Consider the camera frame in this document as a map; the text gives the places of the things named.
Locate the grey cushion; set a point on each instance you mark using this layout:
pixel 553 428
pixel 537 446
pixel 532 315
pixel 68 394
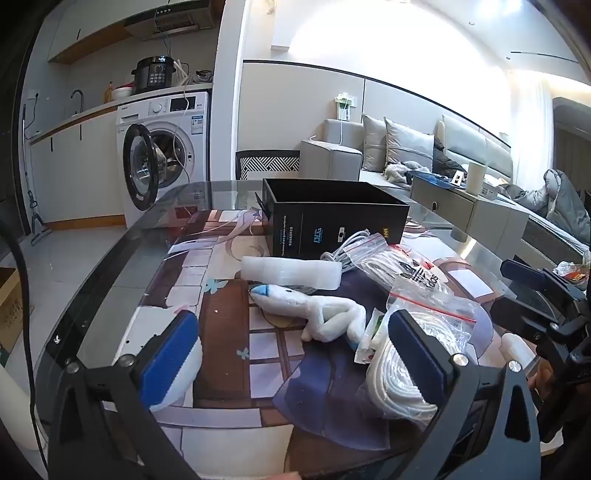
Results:
pixel 408 145
pixel 373 143

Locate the white curtain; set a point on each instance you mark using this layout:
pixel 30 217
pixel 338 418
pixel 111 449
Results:
pixel 531 120

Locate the kitchen base cabinet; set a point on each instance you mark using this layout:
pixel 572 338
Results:
pixel 78 161

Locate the beige side cabinet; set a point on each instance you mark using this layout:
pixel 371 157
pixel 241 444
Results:
pixel 461 207

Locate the black pressure cooker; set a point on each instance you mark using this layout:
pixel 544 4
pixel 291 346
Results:
pixel 154 74

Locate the person's right hand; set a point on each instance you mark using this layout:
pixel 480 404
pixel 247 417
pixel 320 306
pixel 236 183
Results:
pixel 541 381

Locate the green and white packet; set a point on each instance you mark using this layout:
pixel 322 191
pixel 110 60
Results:
pixel 369 339

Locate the white foam piece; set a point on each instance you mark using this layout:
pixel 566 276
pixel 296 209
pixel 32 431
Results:
pixel 184 374

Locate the kitchen wall cabinet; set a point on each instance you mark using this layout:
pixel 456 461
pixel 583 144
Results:
pixel 87 27

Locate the range hood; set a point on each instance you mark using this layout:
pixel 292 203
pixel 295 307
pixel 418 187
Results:
pixel 166 25

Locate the grey furry throw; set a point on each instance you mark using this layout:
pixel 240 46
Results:
pixel 401 173

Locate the white foam roll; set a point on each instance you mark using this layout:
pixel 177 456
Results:
pixel 291 273

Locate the black jacket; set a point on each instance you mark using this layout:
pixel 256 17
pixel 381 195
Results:
pixel 445 161

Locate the black patterned chair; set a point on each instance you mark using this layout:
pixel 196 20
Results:
pixel 265 164

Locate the brown cardboard box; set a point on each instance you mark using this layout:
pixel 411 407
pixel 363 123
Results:
pixel 9 309

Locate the mop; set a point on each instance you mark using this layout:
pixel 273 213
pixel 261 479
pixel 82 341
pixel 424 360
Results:
pixel 32 203

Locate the white washing machine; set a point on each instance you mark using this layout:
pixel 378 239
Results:
pixel 184 138

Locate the printed table mat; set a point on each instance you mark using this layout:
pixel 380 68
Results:
pixel 240 332

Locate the small photo frame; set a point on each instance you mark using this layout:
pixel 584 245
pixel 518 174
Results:
pixel 458 177

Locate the black cardboard box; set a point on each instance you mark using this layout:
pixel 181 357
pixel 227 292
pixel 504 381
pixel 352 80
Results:
pixel 323 217

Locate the grey sofa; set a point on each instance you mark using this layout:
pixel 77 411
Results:
pixel 332 157

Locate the white cylinder cup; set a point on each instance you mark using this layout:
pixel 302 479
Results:
pixel 475 177

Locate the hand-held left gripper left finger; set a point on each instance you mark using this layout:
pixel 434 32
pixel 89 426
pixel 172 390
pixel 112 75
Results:
pixel 170 357

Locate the blue plastic bag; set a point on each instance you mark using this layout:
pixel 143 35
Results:
pixel 431 180

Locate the white plush toy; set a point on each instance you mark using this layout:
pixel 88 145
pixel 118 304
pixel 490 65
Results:
pixel 318 316

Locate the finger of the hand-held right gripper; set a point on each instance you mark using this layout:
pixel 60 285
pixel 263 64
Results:
pixel 521 314
pixel 526 272

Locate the wall charger socket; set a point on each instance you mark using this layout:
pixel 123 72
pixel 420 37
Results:
pixel 345 105

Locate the white bowl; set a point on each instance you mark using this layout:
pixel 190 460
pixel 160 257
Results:
pixel 123 93

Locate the kitchen faucet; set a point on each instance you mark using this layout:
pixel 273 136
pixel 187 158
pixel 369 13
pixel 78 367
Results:
pixel 76 99

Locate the grey duvet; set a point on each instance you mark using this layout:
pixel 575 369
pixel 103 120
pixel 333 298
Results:
pixel 554 203

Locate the bed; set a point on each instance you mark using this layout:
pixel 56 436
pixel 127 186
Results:
pixel 554 240

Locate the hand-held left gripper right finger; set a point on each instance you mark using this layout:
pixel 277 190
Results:
pixel 415 360

